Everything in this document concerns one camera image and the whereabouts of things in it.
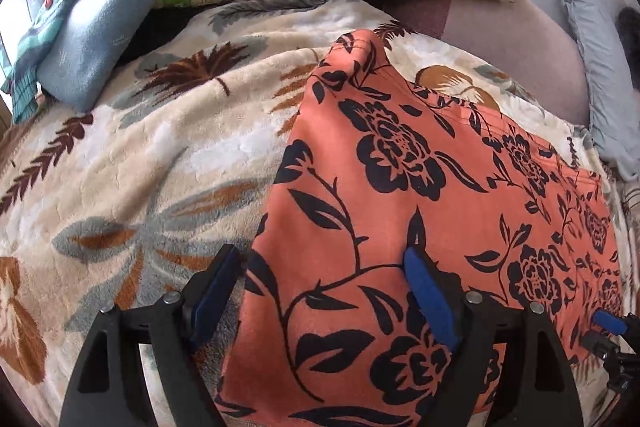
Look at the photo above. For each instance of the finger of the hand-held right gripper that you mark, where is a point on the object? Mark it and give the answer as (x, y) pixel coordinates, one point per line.
(610, 322)
(597, 344)

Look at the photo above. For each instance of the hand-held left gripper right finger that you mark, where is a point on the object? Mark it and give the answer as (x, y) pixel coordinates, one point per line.
(430, 297)

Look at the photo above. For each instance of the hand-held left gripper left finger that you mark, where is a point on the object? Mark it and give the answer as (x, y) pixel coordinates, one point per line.
(215, 289)

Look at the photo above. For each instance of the orange floral blouse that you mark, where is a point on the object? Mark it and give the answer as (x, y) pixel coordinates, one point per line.
(400, 187)

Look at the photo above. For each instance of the cream leaf-print blanket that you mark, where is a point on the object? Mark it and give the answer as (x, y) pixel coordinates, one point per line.
(150, 167)

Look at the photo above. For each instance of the pink mattress sheet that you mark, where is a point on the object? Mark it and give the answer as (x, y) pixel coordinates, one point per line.
(500, 47)

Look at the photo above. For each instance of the grey-blue pillow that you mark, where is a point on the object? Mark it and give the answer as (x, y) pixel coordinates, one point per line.
(600, 57)

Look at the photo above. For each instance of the light blue cloth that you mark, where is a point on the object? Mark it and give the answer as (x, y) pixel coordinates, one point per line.
(100, 27)

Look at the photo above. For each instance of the teal striped knit garment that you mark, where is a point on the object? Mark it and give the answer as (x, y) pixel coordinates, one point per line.
(35, 52)

